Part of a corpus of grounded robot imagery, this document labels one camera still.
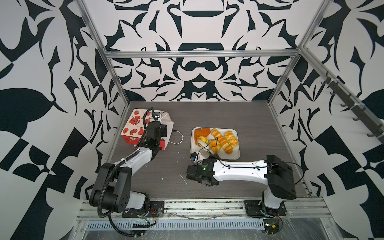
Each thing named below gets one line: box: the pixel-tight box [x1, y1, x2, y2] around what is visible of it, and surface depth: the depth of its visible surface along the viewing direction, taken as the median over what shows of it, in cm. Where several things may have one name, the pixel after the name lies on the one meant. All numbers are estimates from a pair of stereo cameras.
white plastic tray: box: [190, 127, 240, 160], surface depth 96 cm
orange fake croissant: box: [194, 128, 211, 145], surface depth 101 cm
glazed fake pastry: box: [224, 131, 239, 148], surface depth 98 cm
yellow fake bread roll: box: [209, 140, 221, 154], surface depth 93 cm
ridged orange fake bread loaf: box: [210, 128, 233, 155], surface depth 96 cm
